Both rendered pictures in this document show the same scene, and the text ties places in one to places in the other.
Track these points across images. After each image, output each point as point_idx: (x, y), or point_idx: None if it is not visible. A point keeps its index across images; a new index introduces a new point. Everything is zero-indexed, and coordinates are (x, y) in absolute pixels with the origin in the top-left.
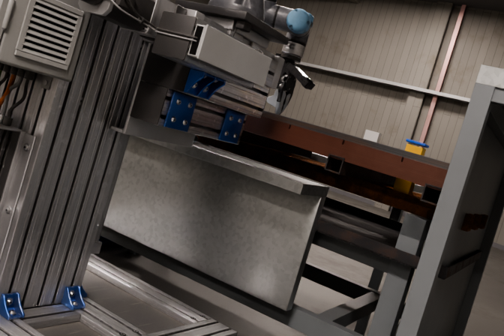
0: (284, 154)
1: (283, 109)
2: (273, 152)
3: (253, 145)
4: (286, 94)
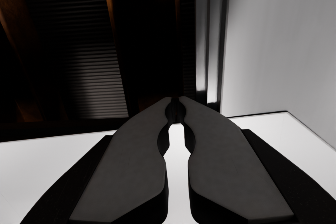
0: (115, 19)
1: (152, 111)
2: (181, 23)
3: (183, 90)
4: (160, 203)
